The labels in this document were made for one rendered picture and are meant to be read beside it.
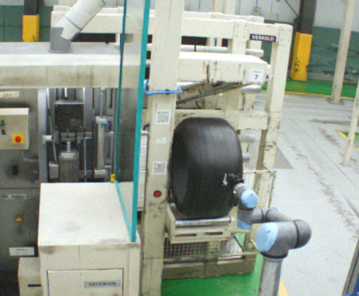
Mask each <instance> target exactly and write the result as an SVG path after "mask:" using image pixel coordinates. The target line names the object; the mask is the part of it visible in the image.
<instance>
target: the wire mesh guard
mask: <svg viewBox="0 0 359 296"><path fill-rule="evenodd" d="M251 173H257V176H258V173H261V174H263V173H268V174H270V173H274V177H273V178H269V177H268V178H263V179H268V180H269V179H272V186H264V183H263V186H259V188H260V187H271V189H270V190H271V191H270V196H269V197H261V199H262V198H269V201H266V202H269V203H268V208H270V206H271V204H272V197H273V192H274V185H275V180H276V173H277V170H263V171H243V174H245V176H246V174H251ZM252 183H254V182H253V180H252ZM260 183H261V181H260ZM256 185H257V183H256ZM199 246H200V244H199ZM193 249H199V252H200V248H196V245H195V248H193ZM249 251H250V250H248V251H247V252H246V251H245V250H244V253H237V252H236V254H220V253H215V254H217V255H211V253H210V255H206V256H199V255H198V256H196V257H192V256H191V253H190V257H188V256H183V257H176V258H175V255H174V258H171V256H170V258H167V257H166V258H165V259H163V261H182V260H193V259H212V258H222V257H235V256H241V255H252V254H260V252H249ZM194 253H196V251H194ZM225 253H230V252H225Z"/></svg>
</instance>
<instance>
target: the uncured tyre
mask: <svg viewBox="0 0 359 296"><path fill-rule="evenodd" d="M225 173H227V174H229V173H232V174H234V175H235V176H236V175H238V173H240V174H241V175H242V176H243V155H242V149H241V144H240V140H239V138H238V135H237V133H236V130H235V129H234V127H233V126H232V125H231V124H230V123H229V122H228V121H227V120H225V119H223V118H212V117H190V118H185V119H183V120H182V121H181V122H180V123H179V124H178V125H177V126H176V128H175V130H174V137H173V147H172V155H171V173H170V178H171V190H172V194H173V198H174V202H175V205H176V207H177V209H178V210H179V211H180V212H181V213H182V214H183V215H184V216H186V217H189V218H199V217H200V218H208V217H221V216H224V215H227V214H228V213H230V212H231V210H232V209H233V208H234V207H229V204H228V203H229V200H230V198H231V195H232V192H228V191H226V190H225V189H224V188H223V187H222V185H223V181H224V177H225Z"/></svg>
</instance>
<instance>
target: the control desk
mask: <svg viewBox="0 0 359 296"><path fill-rule="evenodd" d="M38 235H39V237H38V250H39V265H40V279H41V281H42V296H139V292H138V290H139V280H140V247H141V242H140V238H139V235H138V230H137V231H136V242H131V241H130V236H129V233H128V229H127V225H126V220H125V217H124V215H123V212H122V208H121V204H120V201H119V198H118V192H117V189H116V185H115V182H114V183H42V184H41V192H40V208H39V230H38Z"/></svg>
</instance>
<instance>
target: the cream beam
mask: <svg viewBox="0 0 359 296"><path fill-rule="evenodd" d="M250 69H261V70H264V75H263V80H262V82H249V79H250ZM266 75H267V63H265V62H264V61H261V60H260V59H258V58H256V57H254V56H252V55H240V54H218V53H209V52H192V51H180V61H179V69H178V82H198V83H226V84H236V85H264V84H265V80H266Z"/></svg>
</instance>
